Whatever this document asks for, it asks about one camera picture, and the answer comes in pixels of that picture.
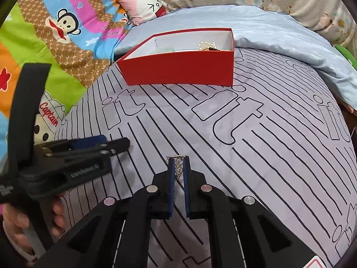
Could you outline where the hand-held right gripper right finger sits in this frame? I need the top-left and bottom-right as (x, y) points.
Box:
(183, 158), (324, 268)

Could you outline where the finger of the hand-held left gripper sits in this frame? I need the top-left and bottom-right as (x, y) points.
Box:
(99, 137), (131, 158)
(39, 135), (108, 153)

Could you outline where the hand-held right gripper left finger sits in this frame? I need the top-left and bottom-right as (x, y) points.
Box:
(36, 158), (177, 268)

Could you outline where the silver chain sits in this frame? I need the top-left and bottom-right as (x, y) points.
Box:
(166, 153), (188, 179)

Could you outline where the red cardboard box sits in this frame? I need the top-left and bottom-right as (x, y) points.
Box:
(116, 28), (235, 86)

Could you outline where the person's left hand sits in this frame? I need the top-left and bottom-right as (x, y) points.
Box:
(2, 194), (67, 239)

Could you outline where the grey line-print bedsheet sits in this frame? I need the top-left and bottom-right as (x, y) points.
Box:
(53, 46), (353, 268)

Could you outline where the colourful cartoon monkey blanket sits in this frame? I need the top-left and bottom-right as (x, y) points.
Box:
(0, 0), (134, 154)

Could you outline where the pink cartoon pillow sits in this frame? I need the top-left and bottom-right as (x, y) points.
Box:
(114, 0), (169, 26)

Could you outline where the light blue blanket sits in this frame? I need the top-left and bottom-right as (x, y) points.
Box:
(114, 4), (357, 104)

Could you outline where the green object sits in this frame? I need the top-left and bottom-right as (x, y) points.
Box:
(336, 44), (357, 67)

